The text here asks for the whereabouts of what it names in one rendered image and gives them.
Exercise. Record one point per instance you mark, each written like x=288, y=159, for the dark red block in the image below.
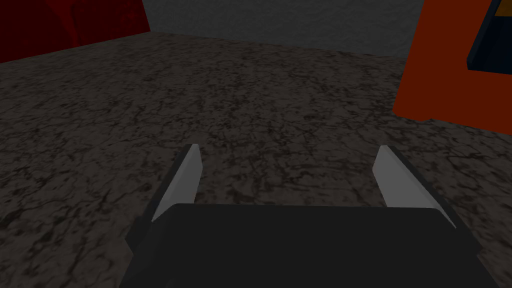
x=68, y=24

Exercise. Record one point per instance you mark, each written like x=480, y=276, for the orange box with dark panel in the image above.
x=448, y=68

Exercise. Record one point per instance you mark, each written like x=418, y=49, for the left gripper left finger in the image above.
x=182, y=182

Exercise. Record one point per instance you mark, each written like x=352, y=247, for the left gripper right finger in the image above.
x=400, y=184

